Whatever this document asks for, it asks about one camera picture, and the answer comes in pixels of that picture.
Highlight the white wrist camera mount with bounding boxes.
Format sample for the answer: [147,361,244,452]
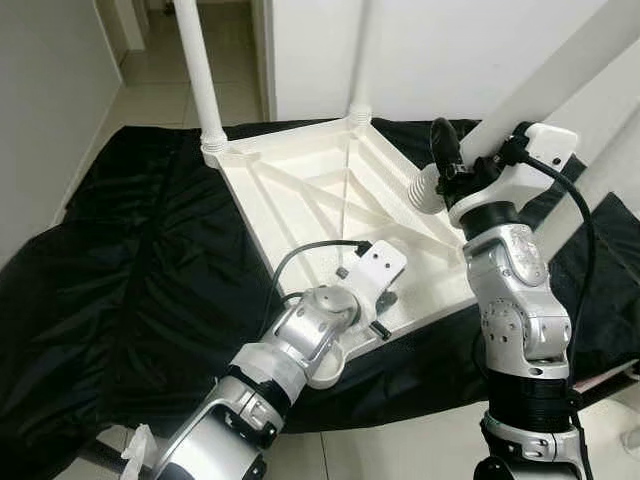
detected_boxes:
[345,240,409,311]
[448,122,581,229]

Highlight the white plastic table top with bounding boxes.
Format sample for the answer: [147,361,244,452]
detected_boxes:
[200,113,601,391]

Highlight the black cloth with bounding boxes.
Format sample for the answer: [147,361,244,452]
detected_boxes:
[0,118,640,471]

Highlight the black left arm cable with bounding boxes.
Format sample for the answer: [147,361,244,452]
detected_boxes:
[262,238,373,336]

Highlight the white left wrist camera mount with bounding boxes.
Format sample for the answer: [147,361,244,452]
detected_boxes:
[345,240,409,311]

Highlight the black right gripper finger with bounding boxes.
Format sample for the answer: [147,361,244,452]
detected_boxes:
[429,117,463,176]

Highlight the clear plastic wrap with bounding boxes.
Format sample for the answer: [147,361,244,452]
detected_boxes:
[120,425,161,480]

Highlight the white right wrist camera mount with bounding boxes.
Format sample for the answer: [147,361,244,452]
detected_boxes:
[448,122,581,229]

